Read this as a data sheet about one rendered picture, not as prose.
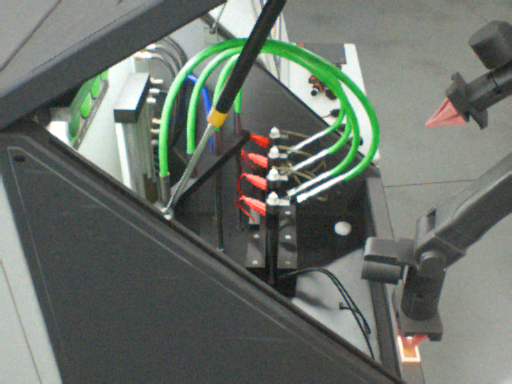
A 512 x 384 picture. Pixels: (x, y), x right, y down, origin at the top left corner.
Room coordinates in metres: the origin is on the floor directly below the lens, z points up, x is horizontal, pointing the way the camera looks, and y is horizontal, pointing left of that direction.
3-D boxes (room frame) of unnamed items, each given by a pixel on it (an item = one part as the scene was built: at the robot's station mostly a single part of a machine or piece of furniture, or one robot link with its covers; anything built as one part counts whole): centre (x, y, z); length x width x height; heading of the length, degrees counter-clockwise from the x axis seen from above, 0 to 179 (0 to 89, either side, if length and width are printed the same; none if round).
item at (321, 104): (1.63, -0.21, 0.97); 0.70 x 0.22 x 0.03; 178
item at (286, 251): (1.05, -0.04, 0.91); 0.34 x 0.10 x 0.15; 178
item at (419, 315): (0.70, -0.27, 1.08); 0.10 x 0.07 x 0.07; 178
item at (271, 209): (0.93, -0.05, 1.00); 0.05 x 0.03 x 0.21; 88
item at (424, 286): (0.71, -0.26, 1.14); 0.07 x 0.06 x 0.07; 76
